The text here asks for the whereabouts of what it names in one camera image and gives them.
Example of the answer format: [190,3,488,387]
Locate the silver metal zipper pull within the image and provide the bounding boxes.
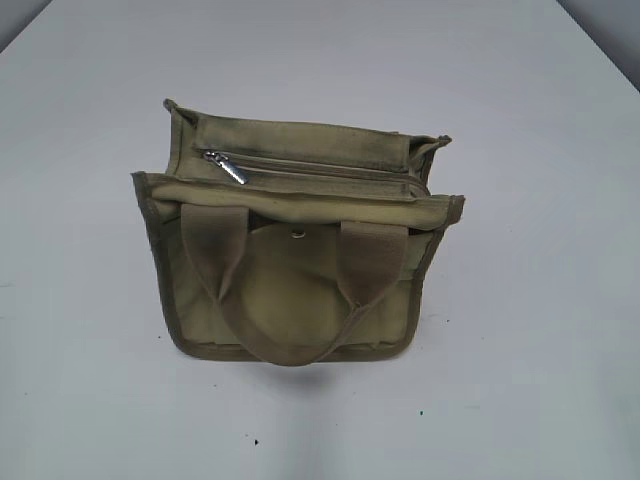
[202,150,248,185]

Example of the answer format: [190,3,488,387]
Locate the khaki canvas tote bag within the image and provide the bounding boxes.
[133,100,464,367]

